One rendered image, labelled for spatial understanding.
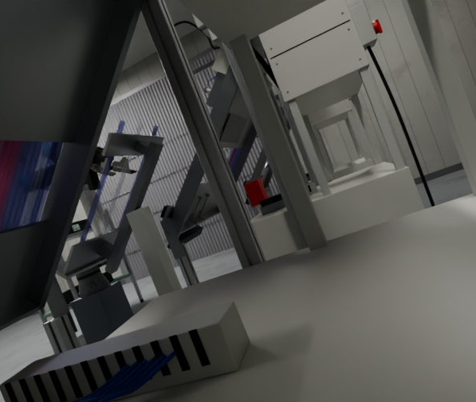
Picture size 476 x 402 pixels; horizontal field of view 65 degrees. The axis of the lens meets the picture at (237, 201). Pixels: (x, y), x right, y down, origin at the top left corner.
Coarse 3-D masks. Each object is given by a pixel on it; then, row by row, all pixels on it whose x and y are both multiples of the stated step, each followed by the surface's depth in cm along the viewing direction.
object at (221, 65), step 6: (222, 54) 145; (216, 60) 146; (222, 60) 145; (228, 60) 145; (216, 66) 146; (222, 66) 145; (228, 66) 145; (222, 72) 146; (264, 78) 170; (270, 84) 186
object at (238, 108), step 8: (240, 96) 166; (232, 104) 161; (240, 104) 172; (232, 112) 166; (240, 112) 177; (248, 112) 191; (232, 120) 157; (240, 120) 169; (248, 120) 198; (224, 128) 152; (232, 128) 163; (240, 128) 175; (248, 128) 206; (224, 136) 157; (232, 136) 168; (240, 136) 181; (224, 144) 176; (232, 144) 189; (240, 144) 205
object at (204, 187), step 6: (204, 186) 176; (198, 192) 171; (204, 192) 181; (210, 192) 192; (198, 198) 175; (204, 198) 185; (210, 198) 197; (192, 204) 171; (210, 204) 203; (216, 204) 215; (192, 210) 175; (198, 210) 184; (204, 210) 195
